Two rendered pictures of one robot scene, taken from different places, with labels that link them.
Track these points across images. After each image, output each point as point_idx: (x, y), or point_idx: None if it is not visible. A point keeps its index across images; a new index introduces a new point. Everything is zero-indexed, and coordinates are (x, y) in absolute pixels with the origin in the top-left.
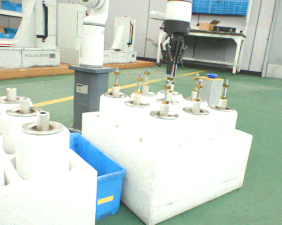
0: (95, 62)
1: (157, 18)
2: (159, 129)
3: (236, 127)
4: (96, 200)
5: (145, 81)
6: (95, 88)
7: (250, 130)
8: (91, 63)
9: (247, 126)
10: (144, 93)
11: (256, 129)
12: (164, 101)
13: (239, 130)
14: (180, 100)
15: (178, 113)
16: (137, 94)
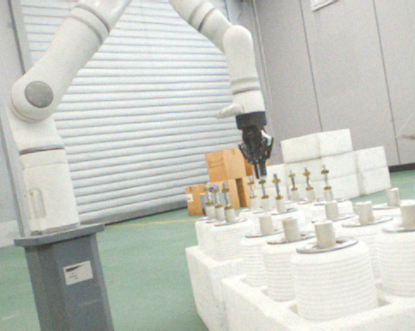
0: (78, 216)
1: (236, 113)
2: (350, 210)
3: (166, 280)
4: None
5: (218, 201)
6: (98, 262)
7: (180, 275)
8: (75, 220)
9: (166, 276)
10: (223, 218)
11: (180, 272)
12: (330, 186)
13: (177, 279)
14: (250, 213)
15: (309, 207)
16: (283, 198)
